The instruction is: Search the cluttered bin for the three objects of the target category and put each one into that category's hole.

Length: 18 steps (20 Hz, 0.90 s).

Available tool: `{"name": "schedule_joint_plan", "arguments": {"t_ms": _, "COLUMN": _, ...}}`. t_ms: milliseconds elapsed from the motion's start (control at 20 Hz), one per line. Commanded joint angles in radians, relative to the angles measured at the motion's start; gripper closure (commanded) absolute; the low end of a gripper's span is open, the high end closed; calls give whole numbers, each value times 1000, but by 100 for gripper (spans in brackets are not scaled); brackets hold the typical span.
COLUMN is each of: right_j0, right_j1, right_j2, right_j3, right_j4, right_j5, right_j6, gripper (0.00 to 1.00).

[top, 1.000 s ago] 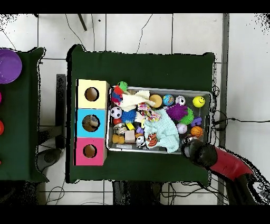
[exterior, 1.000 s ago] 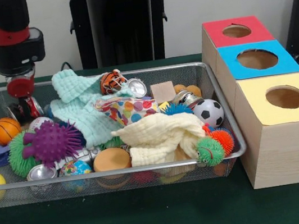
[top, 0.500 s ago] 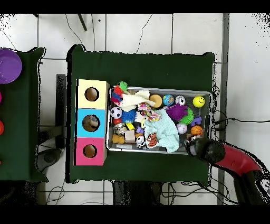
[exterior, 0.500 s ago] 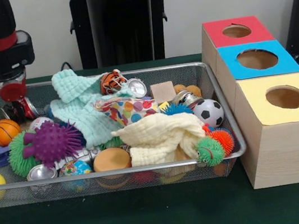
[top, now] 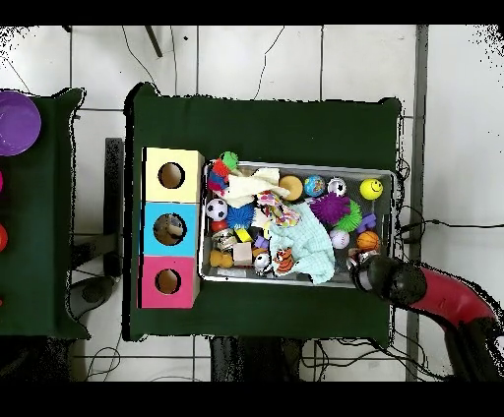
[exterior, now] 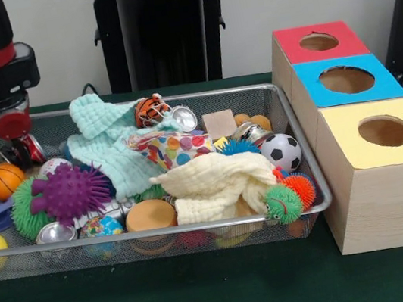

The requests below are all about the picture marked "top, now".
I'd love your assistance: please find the large blue spiky ball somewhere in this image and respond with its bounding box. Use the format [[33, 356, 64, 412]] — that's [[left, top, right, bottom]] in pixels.
[[225, 203, 256, 230]]

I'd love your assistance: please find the small soccer ball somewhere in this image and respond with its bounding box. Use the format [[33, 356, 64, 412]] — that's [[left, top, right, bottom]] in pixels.
[[205, 198, 229, 221]]

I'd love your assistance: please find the mint green waffle cloth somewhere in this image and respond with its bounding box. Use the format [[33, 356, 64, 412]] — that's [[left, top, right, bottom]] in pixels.
[[268, 202, 337, 285]]

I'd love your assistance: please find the colourful polka dot cloth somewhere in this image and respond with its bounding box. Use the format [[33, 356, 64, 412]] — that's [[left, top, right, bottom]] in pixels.
[[257, 190, 301, 228]]

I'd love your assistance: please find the black power cable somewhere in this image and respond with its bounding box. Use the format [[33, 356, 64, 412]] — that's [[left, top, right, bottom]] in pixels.
[[397, 217, 504, 234]]

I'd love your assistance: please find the purple spiky toy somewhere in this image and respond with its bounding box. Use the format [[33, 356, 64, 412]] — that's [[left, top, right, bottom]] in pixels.
[[309, 192, 352, 225]]

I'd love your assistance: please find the dark grey rod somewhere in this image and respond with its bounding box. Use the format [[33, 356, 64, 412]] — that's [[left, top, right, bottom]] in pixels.
[[144, 26, 164, 59]]

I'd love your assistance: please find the cream waffle cloth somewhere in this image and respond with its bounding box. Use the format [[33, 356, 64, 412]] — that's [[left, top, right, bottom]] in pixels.
[[225, 167, 291, 209]]

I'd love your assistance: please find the purple bowl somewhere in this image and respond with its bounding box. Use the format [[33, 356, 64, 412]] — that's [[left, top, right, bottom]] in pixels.
[[0, 90, 42, 157]]

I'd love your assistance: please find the yellow smiley ball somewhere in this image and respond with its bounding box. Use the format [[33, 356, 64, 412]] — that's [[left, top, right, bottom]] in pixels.
[[358, 178, 384, 201]]

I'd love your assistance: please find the shallow clear mesh bin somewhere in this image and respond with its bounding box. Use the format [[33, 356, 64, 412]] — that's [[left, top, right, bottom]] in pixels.
[[198, 158, 397, 291]]

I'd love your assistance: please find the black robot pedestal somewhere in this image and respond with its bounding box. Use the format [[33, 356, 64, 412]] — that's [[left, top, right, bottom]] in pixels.
[[210, 335, 304, 383]]

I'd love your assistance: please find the dark green table cloth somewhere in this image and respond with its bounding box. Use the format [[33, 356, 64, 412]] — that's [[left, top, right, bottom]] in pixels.
[[121, 82, 403, 342], [0, 87, 92, 340]]

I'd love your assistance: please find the plain wooden cube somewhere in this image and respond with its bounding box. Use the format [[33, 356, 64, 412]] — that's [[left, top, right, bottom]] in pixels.
[[251, 208, 272, 229]]

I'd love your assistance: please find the blue globe ball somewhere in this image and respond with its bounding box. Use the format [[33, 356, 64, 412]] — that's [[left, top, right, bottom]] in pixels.
[[302, 174, 327, 198]]

